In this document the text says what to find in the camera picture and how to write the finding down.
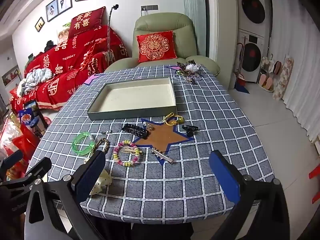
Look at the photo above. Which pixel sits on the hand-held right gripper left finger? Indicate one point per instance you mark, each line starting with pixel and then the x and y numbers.
pixel 91 177

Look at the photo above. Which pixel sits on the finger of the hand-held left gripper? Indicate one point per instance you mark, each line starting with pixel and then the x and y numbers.
pixel 40 167
pixel 11 158

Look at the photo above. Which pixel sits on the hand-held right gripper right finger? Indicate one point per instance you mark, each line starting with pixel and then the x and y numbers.
pixel 223 177

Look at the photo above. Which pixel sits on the cream scrunchie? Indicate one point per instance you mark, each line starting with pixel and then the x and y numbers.
pixel 102 182

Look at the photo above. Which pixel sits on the green plastic bangle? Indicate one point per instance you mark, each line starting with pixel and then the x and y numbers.
pixel 76 142

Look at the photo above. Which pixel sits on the black hair clip comb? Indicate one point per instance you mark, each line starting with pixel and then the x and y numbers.
pixel 163 156

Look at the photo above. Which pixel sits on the grey tray with cream lining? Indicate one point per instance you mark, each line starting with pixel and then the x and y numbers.
pixel 140 92

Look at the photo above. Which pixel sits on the pile of assorted jewelry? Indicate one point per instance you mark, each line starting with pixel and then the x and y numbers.
pixel 186 75

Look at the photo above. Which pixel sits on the pile of red gift boxes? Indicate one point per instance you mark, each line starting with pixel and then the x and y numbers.
pixel 17 142

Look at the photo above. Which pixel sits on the blue box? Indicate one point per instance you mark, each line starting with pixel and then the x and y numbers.
pixel 28 116

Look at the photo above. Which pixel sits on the gold hair clip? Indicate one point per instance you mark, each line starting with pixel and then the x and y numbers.
pixel 130 151

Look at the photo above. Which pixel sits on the small silver earrings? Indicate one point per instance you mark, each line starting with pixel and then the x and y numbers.
pixel 106 131

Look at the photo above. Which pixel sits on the black claw clip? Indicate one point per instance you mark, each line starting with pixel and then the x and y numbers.
pixel 190 129

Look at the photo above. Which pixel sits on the black beaded hair clip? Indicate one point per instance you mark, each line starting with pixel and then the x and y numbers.
pixel 133 130

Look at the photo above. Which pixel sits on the brown star mat blue border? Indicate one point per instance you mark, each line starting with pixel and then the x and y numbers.
pixel 162 137

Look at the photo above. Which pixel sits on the small silver charm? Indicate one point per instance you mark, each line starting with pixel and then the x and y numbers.
pixel 147 125

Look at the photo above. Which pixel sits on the grey white clothing pile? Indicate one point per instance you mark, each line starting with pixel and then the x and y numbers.
pixel 35 78

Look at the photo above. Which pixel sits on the pink star mat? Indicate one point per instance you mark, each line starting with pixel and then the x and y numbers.
pixel 93 78
pixel 172 68

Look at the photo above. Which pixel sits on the rack of slippers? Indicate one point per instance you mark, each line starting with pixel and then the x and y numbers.
pixel 268 72

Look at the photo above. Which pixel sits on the white sheer scrunchie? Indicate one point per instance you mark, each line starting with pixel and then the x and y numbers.
pixel 192 67

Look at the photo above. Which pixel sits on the patterned board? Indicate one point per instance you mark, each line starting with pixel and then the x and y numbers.
pixel 283 77

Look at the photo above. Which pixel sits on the sofa with red cover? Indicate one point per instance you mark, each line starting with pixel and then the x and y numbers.
pixel 75 55

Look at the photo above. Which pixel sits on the dark clothing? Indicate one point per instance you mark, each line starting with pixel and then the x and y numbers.
pixel 48 45

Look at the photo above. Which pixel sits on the white washing machine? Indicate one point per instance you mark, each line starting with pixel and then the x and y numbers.
pixel 251 55

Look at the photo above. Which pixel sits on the white curtain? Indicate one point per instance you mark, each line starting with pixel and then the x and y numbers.
pixel 295 55

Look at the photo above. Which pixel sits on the red embroidered cushion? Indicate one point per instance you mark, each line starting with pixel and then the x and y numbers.
pixel 156 46

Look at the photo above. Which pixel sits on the red pillow gold characters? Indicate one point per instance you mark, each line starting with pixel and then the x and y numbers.
pixel 86 22

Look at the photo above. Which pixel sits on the phone stand pole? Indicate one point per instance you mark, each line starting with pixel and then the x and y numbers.
pixel 109 25

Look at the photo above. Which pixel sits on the teal curtain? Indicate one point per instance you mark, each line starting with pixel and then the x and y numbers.
pixel 193 17

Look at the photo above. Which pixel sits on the green armchair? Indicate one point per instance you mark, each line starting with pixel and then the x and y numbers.
pixel 160 22

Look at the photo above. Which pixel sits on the white dryer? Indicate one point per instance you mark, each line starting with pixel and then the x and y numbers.
pixel 252 7

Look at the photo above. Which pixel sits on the cartoon wall poster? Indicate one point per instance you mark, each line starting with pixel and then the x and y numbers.
pixel 62 33

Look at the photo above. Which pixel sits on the small black picture frame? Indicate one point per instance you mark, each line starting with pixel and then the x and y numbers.
pixel 39 24

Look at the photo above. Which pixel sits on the wall socket panel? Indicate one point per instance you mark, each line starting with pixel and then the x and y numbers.
pixel 149 7

